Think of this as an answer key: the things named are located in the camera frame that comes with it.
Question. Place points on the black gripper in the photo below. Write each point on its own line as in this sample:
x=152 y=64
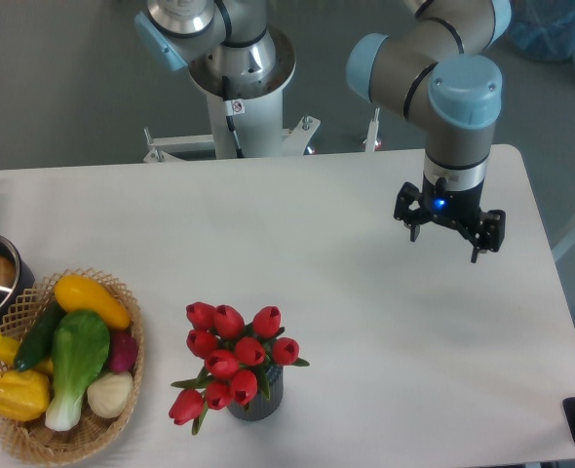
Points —
x=453 y=201

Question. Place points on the red tulip bouquet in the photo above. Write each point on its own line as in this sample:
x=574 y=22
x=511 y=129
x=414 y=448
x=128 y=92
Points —
x=227 y=344

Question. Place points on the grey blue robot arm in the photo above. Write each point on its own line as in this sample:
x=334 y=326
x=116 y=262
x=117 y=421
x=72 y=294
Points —
x=436 y=78

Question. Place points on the dark grey ribbed vase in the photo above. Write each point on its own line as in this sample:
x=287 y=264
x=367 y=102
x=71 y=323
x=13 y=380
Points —
x=257 y=393

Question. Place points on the blue plastic bag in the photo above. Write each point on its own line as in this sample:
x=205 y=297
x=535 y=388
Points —
x=544 y=30

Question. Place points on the purple red onion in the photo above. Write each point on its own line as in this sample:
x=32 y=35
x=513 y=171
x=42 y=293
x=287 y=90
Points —
x=123 y=351

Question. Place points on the yellow squash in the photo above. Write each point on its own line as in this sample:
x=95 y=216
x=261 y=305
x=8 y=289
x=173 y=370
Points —
x=76 y=293

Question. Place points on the white garlic bulb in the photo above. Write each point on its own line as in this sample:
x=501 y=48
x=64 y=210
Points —
x=108 y=395

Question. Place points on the green bok choy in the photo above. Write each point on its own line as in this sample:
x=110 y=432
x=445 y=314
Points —
x=80 y=348

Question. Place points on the green cucumber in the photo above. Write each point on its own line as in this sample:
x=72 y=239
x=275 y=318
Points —
x=37 y=344

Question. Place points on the small yellow gourd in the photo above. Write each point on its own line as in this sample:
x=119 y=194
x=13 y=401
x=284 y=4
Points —
x=9 y=348

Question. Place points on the yellow bell pepper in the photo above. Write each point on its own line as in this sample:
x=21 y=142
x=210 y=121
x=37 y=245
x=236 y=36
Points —
x=24 y=396

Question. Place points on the woven wicker basket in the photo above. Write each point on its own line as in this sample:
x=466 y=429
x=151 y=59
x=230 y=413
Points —
x=31 y=441

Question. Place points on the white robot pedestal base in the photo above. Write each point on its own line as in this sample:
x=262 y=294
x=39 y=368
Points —
x=244 y=90

